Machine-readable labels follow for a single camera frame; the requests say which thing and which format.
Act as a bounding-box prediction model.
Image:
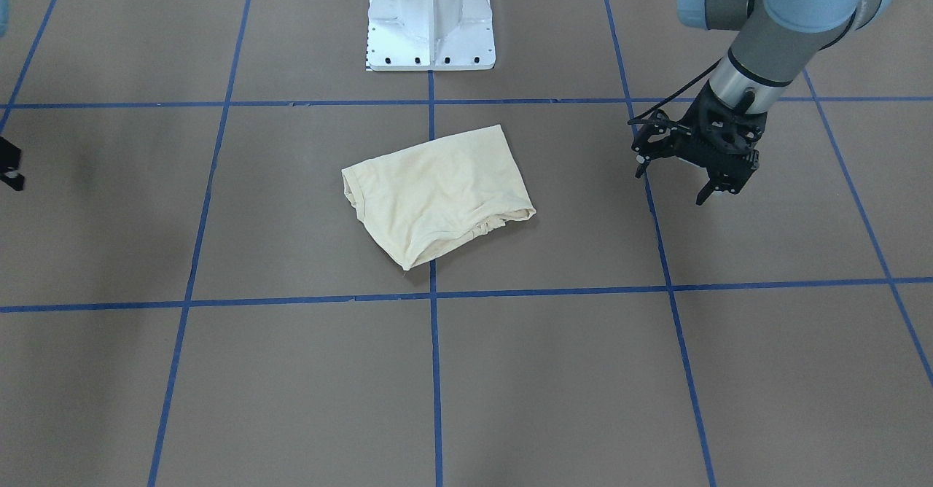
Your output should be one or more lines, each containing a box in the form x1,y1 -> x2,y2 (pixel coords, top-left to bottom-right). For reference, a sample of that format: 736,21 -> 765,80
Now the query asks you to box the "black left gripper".
679,84 -> 768,206

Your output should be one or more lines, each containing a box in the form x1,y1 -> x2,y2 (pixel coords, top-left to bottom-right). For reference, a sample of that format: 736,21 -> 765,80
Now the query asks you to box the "beige long-sleeve printed shirt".
341,125 -> 536,271

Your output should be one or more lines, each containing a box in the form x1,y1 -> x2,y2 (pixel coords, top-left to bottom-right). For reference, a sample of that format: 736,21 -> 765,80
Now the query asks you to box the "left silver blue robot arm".
676,0 -> 893,204

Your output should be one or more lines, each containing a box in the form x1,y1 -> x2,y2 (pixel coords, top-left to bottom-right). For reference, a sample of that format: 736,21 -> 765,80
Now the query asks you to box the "white camera pole with base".
366,0 -> 497,72

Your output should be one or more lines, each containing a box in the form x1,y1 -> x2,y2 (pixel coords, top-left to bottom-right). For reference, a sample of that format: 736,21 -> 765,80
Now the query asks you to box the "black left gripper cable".
628,61 -> 724,125

